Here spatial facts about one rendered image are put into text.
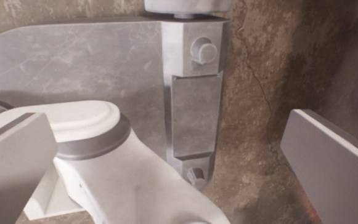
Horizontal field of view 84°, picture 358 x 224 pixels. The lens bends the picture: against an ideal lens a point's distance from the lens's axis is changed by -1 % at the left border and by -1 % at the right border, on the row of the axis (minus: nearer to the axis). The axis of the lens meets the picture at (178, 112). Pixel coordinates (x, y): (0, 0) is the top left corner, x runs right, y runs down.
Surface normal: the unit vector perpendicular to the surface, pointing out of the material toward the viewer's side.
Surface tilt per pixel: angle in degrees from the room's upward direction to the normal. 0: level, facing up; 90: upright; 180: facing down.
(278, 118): 0
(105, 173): 90
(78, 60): 0
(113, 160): 90
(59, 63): 0
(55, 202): 90
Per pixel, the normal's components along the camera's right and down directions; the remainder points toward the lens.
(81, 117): 0.00, -0.87
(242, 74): 0.22, 0.49
